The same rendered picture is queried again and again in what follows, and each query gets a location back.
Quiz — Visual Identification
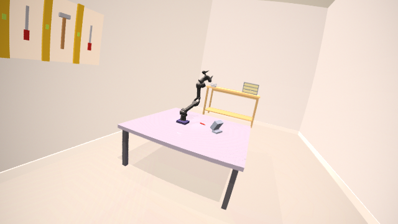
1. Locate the grey sloped panel with hole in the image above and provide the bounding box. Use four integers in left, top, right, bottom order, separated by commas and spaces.
210, 120, 224, 134

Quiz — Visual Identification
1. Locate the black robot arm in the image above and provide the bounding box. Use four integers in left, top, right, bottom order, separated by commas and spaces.
180, 75, 210, 121

